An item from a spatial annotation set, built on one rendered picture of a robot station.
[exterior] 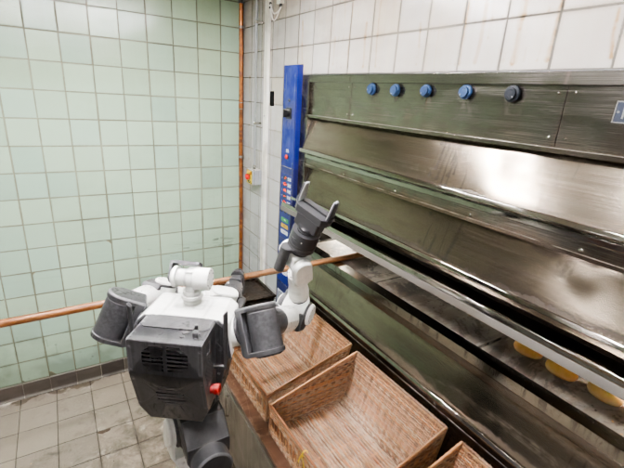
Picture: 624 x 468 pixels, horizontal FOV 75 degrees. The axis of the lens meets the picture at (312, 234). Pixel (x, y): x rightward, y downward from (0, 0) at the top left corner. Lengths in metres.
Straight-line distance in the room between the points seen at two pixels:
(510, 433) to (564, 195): 0.79
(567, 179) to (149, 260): 2.57
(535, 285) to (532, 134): 0.44
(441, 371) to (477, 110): 0.96
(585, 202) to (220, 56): 2.37
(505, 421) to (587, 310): 0.50
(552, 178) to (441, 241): 0.44
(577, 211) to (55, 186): 2.62
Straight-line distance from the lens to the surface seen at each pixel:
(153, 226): 3.00
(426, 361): 1.76
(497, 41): 1.44
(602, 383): 1.20
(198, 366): 1.12
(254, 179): 2.76
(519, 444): 1.60
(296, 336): 2.44
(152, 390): 1.24
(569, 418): 1.46
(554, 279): 1.34
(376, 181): 1.78
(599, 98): 1.28
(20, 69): 2.82
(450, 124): 1.52
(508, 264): 1.40
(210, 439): 1.37
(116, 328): 1.34
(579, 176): 1.29
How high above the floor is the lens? 2.00
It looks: 19 degrees down
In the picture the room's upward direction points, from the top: 4 degrees clockwise
